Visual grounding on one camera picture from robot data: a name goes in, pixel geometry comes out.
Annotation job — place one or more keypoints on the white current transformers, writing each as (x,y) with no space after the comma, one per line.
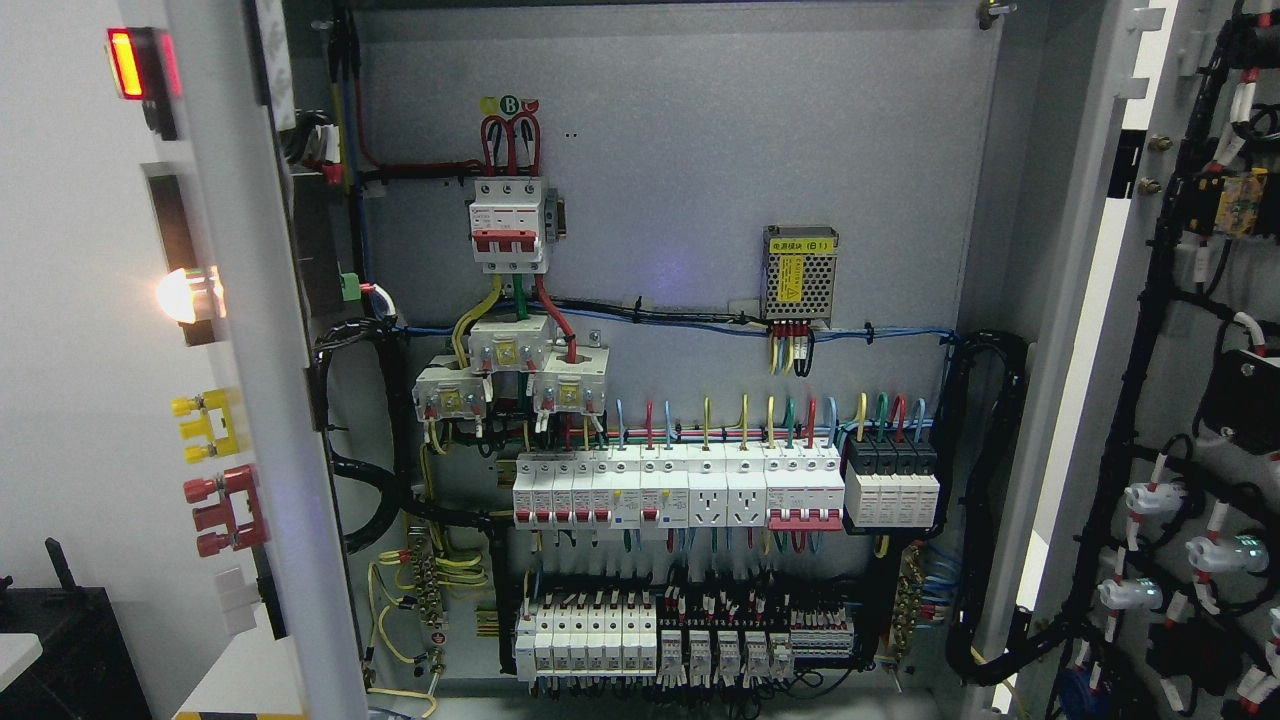
(518,358)

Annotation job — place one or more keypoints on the lower relay terminal row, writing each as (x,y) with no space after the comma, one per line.
(717,636)

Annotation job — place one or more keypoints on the black surge protector module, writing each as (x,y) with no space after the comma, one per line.
(889,485)

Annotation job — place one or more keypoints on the red handled circuit breaker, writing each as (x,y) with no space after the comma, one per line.
(805,490)

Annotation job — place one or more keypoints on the white socket breaker row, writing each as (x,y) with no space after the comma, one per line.
(679,487)

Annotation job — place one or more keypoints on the black digital power meter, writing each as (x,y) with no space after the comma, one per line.
(171,218)

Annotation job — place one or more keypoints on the red indicator light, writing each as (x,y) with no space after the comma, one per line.
(145,68)

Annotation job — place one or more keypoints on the yellow terminal connector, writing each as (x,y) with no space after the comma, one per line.
(212,424)

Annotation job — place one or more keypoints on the white glowing indicator light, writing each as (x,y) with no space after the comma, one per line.
(194,298)

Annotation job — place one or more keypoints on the white rotary selector switch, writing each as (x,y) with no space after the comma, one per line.
(238,599)

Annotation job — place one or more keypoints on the black box on floor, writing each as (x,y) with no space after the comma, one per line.
(84,670)

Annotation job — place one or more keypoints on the red terminal connector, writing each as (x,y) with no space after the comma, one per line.
(228,512)

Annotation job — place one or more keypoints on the main red white breaker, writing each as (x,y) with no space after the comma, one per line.
(512,220)

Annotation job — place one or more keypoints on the metal mesh power supply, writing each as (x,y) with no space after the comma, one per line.
(800,269)

